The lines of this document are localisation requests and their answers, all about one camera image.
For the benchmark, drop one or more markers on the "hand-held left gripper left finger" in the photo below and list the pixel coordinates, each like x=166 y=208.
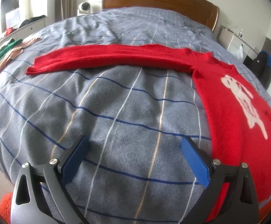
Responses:
x=76 y=159

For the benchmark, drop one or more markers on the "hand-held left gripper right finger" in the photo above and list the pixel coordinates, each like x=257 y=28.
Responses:
x=196 y=161

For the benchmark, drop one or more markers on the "red sweater with white print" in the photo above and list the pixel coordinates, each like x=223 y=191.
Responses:
x=219 y=112

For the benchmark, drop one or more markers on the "folded pink and green clothes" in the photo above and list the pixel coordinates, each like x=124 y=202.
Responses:
x=14 y=51

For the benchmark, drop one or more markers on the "dark clothes pile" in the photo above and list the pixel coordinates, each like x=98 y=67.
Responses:
x=31 y=20

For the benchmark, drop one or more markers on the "bed with grey checked sheet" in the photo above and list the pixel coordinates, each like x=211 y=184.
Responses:
x=126 y=112

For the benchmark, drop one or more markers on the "person's orange pants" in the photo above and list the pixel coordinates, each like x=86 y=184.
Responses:
x=4 y=205

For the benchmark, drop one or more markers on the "black jacket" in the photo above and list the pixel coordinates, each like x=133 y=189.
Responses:
x=259 y=67

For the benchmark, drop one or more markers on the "white plastic bag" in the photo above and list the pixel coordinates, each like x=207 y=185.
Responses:
x=239 y=52

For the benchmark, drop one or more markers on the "blue garment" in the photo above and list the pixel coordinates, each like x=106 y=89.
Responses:
x=269 y=60

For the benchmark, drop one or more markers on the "white bedside desk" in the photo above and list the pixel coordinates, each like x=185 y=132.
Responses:
x=227 y=38

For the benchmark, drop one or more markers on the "green garment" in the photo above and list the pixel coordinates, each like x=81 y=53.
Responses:
x=3 y=50

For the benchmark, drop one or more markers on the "clear bottle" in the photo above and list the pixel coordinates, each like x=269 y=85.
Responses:
x=241 y=33

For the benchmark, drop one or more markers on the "white window cabinet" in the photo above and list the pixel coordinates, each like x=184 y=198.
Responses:
x=30 y=28

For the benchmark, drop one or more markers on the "small red cloth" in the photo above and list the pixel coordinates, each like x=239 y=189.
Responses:
x=9 y=31

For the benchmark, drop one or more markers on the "beige curtain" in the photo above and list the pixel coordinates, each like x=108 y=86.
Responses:
x=65 y=0

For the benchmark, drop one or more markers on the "white security camera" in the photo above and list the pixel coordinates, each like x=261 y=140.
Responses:
x=84 y=8

